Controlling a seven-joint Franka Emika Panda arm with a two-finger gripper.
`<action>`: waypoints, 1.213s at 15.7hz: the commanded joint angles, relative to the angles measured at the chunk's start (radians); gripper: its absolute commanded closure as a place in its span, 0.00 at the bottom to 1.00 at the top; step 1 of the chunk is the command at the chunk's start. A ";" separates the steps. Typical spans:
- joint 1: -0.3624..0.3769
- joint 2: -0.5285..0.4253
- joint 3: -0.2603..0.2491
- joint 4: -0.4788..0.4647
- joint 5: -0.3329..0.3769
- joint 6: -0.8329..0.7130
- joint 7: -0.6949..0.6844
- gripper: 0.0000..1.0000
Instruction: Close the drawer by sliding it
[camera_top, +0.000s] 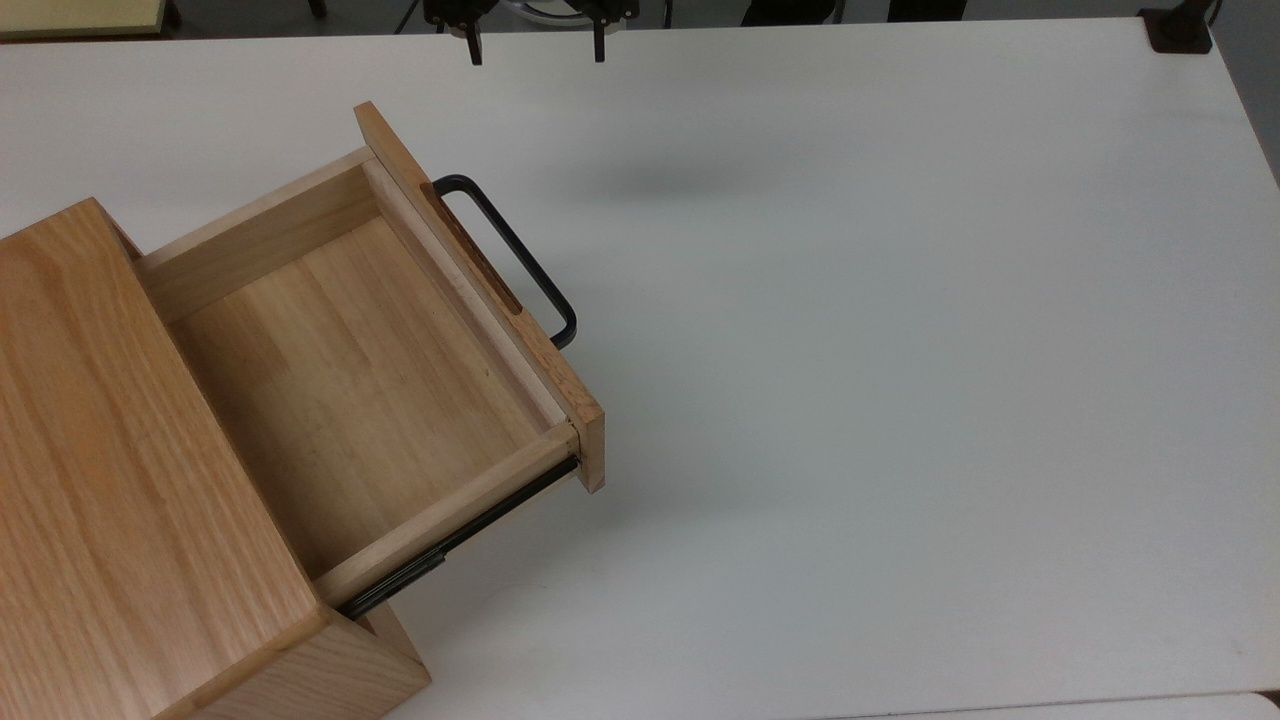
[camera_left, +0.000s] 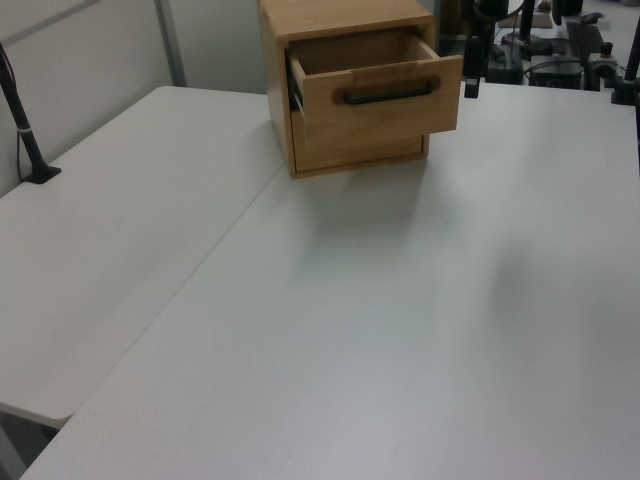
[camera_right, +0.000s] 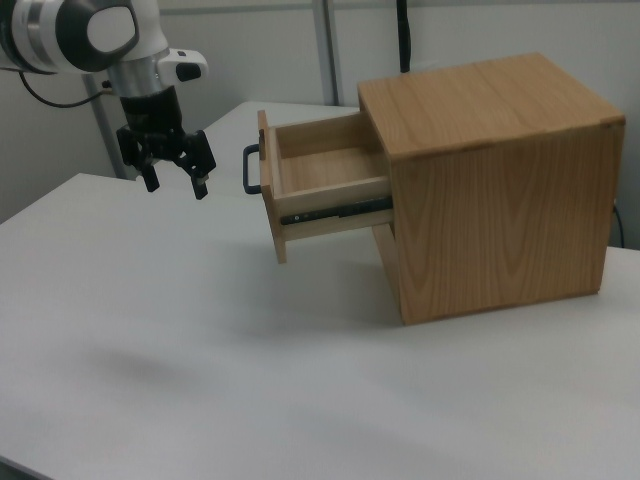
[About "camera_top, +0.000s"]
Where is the black Franka gripper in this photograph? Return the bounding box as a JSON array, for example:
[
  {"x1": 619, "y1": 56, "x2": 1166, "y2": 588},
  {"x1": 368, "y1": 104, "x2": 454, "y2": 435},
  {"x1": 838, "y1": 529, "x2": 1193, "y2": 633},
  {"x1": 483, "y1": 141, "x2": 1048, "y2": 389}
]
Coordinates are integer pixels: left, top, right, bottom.
[{"x1": 422, "y1": 0, "x2": 638, "y2": 67}]

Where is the black metal drawer handle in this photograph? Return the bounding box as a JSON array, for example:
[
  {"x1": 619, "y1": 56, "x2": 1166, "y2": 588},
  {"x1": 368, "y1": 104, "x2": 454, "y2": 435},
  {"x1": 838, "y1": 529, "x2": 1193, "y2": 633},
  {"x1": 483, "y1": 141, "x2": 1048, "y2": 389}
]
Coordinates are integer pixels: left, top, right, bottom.
[{"x1": 432, "y1": 175, "x2": 579, "y2": 351}]

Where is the wooden drawer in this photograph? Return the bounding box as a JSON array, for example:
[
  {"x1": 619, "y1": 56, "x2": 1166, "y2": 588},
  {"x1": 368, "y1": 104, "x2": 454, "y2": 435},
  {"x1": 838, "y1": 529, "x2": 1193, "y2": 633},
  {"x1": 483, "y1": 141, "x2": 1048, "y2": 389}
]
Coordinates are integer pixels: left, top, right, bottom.
[{"x1": 135, "y1": 101, "x2": 606, "y2": 611}]

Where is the pale yellow board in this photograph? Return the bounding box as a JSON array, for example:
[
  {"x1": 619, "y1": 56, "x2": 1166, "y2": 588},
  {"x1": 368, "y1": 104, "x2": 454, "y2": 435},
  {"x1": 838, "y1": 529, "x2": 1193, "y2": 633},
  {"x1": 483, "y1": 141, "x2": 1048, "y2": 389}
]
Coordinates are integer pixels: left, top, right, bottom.
[{"x1": 0, "y1": 0, "x2": 167, "y2": 40}]

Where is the light wooden cabinet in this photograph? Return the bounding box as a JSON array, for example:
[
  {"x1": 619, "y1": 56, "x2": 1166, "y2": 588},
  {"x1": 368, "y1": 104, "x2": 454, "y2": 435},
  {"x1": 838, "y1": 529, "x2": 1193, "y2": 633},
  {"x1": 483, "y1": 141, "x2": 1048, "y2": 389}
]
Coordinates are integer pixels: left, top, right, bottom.
[{"x1": 0, "y1": 197, "x2": 433, "y2": 720}]

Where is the black table clamp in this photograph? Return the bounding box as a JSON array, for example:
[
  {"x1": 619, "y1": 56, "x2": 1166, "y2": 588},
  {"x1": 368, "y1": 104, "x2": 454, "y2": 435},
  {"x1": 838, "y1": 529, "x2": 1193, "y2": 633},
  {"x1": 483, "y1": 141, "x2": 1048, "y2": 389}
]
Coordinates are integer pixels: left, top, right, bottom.
[{"x1": 1139, "y1": 0, "x2": 1217, "y2": 55}]

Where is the black metal drawer slide rail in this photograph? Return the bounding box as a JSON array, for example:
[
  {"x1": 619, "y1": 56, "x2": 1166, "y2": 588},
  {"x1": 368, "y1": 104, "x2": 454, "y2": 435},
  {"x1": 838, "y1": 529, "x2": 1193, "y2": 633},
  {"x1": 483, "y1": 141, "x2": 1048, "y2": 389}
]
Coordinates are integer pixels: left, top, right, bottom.
[{"x1": 338, "y1": 455, "x2": 582, "y2": 619}]

